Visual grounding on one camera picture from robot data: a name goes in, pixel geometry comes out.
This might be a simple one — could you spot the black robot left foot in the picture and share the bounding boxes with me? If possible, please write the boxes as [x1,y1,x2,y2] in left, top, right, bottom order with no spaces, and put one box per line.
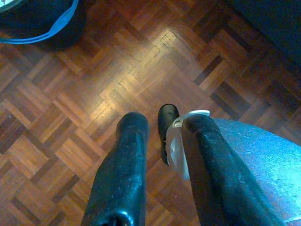
[157,103,181,165]

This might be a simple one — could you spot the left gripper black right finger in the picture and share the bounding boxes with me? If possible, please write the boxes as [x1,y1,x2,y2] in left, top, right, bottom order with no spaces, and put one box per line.
[182,115,285,226]

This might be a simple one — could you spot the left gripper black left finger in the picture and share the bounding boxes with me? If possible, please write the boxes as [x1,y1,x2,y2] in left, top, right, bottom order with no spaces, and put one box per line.
[81,112,150,226]

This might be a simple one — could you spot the dark blue-grey furniture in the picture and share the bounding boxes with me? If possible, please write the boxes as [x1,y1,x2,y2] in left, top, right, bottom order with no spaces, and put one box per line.
[223,0,301,69]

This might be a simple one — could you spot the dark bucket with blue handle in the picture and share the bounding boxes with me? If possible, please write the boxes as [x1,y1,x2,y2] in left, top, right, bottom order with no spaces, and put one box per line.
[0,0,87,51]

